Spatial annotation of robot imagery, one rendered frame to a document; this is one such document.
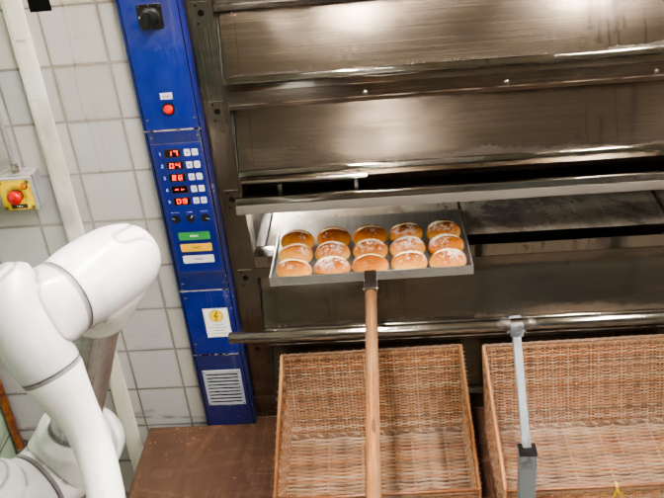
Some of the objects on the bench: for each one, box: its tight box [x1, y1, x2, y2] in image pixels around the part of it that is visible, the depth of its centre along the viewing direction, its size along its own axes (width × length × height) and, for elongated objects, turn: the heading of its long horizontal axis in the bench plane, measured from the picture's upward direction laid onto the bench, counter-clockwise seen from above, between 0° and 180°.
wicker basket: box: [480, 334, 664, 498], centre depth 245 cm, size 49×56×28 cm
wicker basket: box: [271, 343, 483, 498], centre depth 250 cm, size 49×56×28 cm
